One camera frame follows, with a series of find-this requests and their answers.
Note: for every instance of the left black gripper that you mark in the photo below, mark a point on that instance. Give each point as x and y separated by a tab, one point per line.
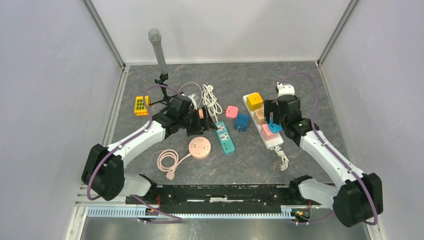
202	125

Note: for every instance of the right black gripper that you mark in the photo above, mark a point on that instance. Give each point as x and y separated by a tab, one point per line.
270	106

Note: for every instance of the pink plug charger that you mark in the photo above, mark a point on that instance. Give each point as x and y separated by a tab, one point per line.
200	113

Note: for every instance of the light blue cube adapter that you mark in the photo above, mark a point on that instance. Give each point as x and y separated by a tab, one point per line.
273	127

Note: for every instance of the round pink power socket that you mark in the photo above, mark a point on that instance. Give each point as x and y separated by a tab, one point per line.
199	148

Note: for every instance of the teal power strip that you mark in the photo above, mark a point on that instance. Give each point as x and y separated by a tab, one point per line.
224	138

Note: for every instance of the dark blue cube adapter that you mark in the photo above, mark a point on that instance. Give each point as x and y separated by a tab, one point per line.
241	122

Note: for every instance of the white power strip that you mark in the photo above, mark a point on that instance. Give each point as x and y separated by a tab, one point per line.
277	141

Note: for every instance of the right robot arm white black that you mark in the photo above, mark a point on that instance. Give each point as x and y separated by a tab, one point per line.
307	135

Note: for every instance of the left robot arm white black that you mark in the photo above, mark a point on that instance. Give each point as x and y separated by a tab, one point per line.
103	172

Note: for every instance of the yellow socket block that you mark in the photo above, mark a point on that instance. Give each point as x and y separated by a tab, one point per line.
140	105

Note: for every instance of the light pink cube adapter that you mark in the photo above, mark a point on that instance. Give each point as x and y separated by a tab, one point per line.
267	133

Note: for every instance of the yellow cube adapter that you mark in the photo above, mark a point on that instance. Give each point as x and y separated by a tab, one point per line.
254	101

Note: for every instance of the grey microphone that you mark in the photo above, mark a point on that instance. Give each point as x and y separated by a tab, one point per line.
155	39

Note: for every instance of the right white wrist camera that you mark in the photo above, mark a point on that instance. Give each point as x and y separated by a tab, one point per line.
284	89

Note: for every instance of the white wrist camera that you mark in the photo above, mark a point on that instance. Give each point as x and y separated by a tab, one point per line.
194	100
284	89

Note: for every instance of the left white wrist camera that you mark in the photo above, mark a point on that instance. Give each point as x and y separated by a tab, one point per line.
194	100

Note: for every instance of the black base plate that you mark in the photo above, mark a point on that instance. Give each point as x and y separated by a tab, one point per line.
223	198

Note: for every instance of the aluminium frame rail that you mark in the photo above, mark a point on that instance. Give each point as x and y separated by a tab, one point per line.
350	204

